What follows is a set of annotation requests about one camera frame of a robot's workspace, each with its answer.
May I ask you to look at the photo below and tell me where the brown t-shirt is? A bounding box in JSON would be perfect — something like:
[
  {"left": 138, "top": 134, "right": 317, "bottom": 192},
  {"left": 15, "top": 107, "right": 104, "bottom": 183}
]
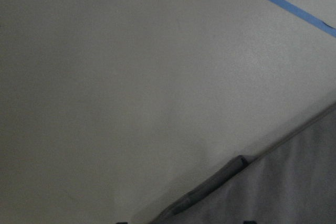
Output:
[{"left": 154, "top": 106, "right": 335, "bottom": 223}]

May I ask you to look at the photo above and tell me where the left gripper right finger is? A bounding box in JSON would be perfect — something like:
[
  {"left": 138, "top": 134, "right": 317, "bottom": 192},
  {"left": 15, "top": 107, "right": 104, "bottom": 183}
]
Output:
[{"left": 243, "top": 220, "right": 257, "bottom": 224}]

